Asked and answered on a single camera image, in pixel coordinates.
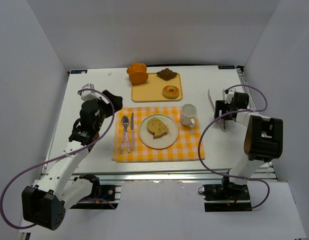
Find metal serving tongs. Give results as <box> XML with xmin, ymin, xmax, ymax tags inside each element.
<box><xmin>207</xmin><ymin>89</ymin><xmax>226</xmax><ymax>132</ymax></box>

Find sliced toast bread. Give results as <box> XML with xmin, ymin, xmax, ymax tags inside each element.
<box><xmin>146</xmin><ymin>117</ymin><xmax>168</xmax><ymax>138</ymax></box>

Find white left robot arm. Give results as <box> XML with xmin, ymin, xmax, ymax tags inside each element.
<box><xmin>21</xmin><ymin>90</ymin><xmax>123</xmax><ymax>230</ymax></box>

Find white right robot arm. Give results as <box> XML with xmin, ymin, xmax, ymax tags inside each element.
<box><xmin>214</xmin><ymin>90</ymin><xmax>284</xmax><ymax>192</ymax></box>

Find orange bread loaf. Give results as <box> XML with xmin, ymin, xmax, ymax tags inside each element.
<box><xmin>126</xmin><ymin>62</ymin><xmax>149</xmax><ymax>85</ymax></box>

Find brown chocolate bread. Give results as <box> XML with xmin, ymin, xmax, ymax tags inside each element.
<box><xmin>156</xmin><ymin>68</ymin><xmax>178</xmax><ymax>81</ymax></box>

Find silver fork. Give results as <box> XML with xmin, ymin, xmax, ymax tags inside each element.
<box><xmin>121</xmin><ymin>115</ymin><xmax>131</xmax><ymax>153</ymax></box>

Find silver table knife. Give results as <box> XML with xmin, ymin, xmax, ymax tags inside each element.
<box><xmin>130</xmin><ymin>112</ymin><xmax>135</xmax><ymax>151</ymax></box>

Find white mug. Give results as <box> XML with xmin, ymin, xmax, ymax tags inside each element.
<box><xmin>180</xmin><ymin>103</ymin><xmax>198</xmax><ymax>128</ymax></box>

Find yellow serving tray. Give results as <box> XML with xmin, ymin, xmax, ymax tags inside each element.
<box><xmin>131</xmin><ymin>72</ymin><xmax>183</xmax><ymax>103</ymax></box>

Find glazed donut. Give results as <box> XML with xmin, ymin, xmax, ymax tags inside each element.
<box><xmin>162</xmin><ymin>85</ymin><xmax>180</xmax><ymax>99</ymax></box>

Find pale green round plate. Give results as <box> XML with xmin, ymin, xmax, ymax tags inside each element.
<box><xmin>138</xmin><ymin>113</ymin><xmax>179</xmax><ymax>150</ymax></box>

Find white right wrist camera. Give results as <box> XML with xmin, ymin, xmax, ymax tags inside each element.
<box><xmin>222</xmin><ymin>88</ymin><xmax>236</xmax><ymax>104</ymax></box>

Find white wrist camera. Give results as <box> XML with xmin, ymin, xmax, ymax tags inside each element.
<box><xmin>222</xmin><ymin>88</ymin><xmax>236</xmax><ymax>104</ymax></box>
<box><xmin>77</xmin><ymin>83</ymin><xmax>100</xmax><ymax>102</ymax></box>

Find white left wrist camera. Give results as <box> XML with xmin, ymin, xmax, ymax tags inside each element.
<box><xmin>77</xmin><ymin>83</ymin><xmax>100</xmax><ymax>102</ymax></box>

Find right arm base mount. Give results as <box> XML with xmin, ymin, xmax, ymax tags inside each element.
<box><xmin>197</xmin><ymin>177</ymin><xmax>252</xmax><ymax>212</ymax></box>

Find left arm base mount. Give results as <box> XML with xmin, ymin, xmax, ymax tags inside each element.
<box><xmin>71</xmin><ymin>174</ymin><xmax>119</xmax><ymax>210</ymax></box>

